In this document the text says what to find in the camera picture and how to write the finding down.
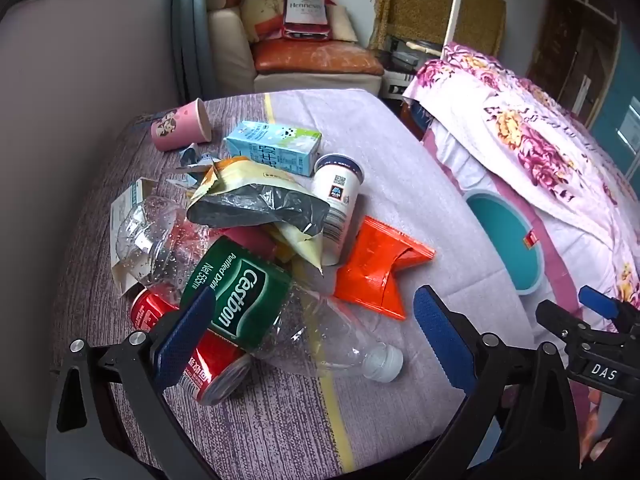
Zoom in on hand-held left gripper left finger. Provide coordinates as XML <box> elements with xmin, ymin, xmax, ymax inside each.
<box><xmin>45</xmin><ymin>285</ymin><xmax>221</xmax><ymax>480</ymax></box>

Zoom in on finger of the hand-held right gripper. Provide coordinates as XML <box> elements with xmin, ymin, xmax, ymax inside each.
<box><xmin>578</xmin><ymin>285</ymin><xmax>640</xmax><ymax>333</ymax></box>
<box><xmin>535</xmin><ymin>300</ymin><xmax>601</xmax><ymax>348</ymax></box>

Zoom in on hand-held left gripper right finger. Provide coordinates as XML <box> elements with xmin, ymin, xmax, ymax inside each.
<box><xmin>407</xmin><ymin>284</ymin><xmax>593</xmax><ymax>480</ymax></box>

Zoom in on red soda can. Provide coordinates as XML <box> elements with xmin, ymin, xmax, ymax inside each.
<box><xmin>130</xmin><ymin>287</ymin><xmax>252</xmax><ymax>407</ymax></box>

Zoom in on green label plastic bottle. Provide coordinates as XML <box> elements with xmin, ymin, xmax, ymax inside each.
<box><xmin>179</xmin><ymin>236</ymin><xmax>405</xmax><ymax>383</ymax></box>

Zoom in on orange snack packet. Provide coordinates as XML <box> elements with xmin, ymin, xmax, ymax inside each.
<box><xmin>332</xmin><ymin>216</ymin><xmax>436</xmax><ymax>322</ymax></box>

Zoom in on teal plastic bin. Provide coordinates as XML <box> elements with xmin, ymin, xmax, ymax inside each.
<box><xmin>464</xmin><ymin>191</ymin><xmax>546</xmax><ymax>296</ymax></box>

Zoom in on crushed clear plastic bottle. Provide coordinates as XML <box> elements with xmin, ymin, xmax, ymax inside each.
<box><xmin>115</xmin><ymin>195</ymin><xmax>221</xmax><ymax>306</ymax></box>

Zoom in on pink snack wrapper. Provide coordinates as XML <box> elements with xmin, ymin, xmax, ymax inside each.
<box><xmin>220</xmin><ymin>227</ymin><xmax>278</xmax><ymax>261</ymax></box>

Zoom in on white paper card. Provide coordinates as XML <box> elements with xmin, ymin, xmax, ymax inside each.
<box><xmin>110</xmin><ymin>177</ymin><xmax>161</xmax><ymax>296</ymax></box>

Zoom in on silver yellow snack bag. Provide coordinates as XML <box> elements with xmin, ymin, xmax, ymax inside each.
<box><xmin>186</xmin><ymin>156</ymin><xmax>333</xmax><ymax>273</ymax></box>

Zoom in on white cup with blue rim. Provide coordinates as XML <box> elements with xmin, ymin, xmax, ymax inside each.
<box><xmin>311</xmin><ymin>153</ymin><xmax>365</xmax><ymax>266</ymax></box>

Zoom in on blue white wrapper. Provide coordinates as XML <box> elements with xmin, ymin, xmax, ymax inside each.
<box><xmin>162</xmin><ymin>142</ymin><xmax>221</xmax><ymax>193</ymax></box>

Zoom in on blue green milk carton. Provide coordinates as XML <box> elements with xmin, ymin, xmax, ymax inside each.
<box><xmin>225</xmin><ymin>121</ymin><xmax>322</xmax><ymax>177</ymax></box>

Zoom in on pink paper cup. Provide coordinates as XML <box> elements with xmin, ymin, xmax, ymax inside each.
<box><xmin>150</xmin><ymin>98</ymin><xmax>212</xmax><ymax>152</ymax></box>

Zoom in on white pink quilt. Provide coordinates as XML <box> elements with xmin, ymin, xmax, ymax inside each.
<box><xmin>422</xmin><ymin>125</ymin><xmax>640</xmax><ymax>411</ymax></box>

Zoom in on pink floral blanket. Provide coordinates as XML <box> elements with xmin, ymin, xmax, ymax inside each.
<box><xmin>402</xmin><ymin>42</ymin><xmax>640</xmax><ymax>281</ymax></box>

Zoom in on teal cabinet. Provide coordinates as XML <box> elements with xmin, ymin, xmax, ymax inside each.
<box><xmin>585</xmin><ymin>25</ymin><xmax>640</xmax><ymax>186</ymax></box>

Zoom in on brown wooden door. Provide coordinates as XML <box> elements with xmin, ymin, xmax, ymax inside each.
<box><xmin>527</xmin><ymin>0</ymin><xmax>626</xmax><ymax>126</ymax></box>

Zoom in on dark side table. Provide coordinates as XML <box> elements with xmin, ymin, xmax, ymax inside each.
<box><xmin>380</xmin><ymin>35</ymin><xmax>446</xmax><ymax>101</ymax></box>

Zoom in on cream leather armchair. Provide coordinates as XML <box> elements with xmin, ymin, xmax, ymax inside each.
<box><xmin>206</xmin><ymin>0</ymin><xmax>386</xmax><ymax>96</ymax></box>

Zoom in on orange seat cushion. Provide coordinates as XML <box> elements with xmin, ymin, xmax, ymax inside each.
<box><xmin>252</xmin><ymin>40</ymin><xmax>385</xmax><ymax>77</ymax></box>

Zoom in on grey fabric panel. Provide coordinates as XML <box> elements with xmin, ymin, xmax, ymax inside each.
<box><xmin>0</xmin><ymin>0</ymin><xmax>183</xmax><ymax>281</ymax></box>

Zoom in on white pole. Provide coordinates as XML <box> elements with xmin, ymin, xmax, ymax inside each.
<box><xmin>442</xmin><ymin>0</ymin><xmax>467</xmax><ymax>48</ymax></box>

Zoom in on beige pillow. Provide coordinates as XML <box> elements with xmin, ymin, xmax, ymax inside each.
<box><xmin>325</xmin><ymin>5</ymin><xmax>359</xmax><ymax>43</ymax></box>

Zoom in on yellow brown patterned cloth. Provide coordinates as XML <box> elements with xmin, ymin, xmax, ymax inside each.
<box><xmin>369</xmin><ymin>0</ymin><xmax>507</xmax><ymax>58</ymax></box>

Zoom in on yellow plush pillow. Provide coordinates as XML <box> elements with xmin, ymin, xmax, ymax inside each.
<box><xmin>241</xmin><ymin>0</ymin><xmax>286</xmax><ymax>43</ymax></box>

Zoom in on red gift bag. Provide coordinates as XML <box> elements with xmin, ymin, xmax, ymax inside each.
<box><xmin>262</xmin><ymin>0</ymin><xmax>337</xmax><ymax>41</ymax></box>

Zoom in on wooden bed frame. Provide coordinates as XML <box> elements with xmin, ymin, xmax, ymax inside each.
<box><xmin>400</xmin><ymin>97</ymin><xmax>435</xmax><ymax>142</ymax></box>

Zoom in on grey metal frame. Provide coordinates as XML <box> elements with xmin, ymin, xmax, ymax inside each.
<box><xmin>170</xmin><ymin>0</ymin><xmax>221</xmax><ymax>106</ymax></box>

